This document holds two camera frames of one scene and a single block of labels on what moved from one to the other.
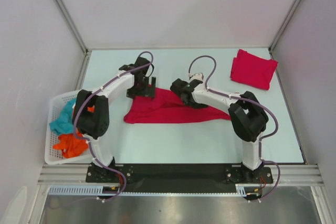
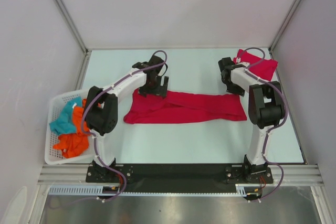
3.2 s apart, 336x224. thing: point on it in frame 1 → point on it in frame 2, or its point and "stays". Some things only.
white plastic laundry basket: x=53 y=156 stays
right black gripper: x=200 y=105 → x=239 y=91
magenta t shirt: x=165 y=106 stays
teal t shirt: x=63 y=124 stays
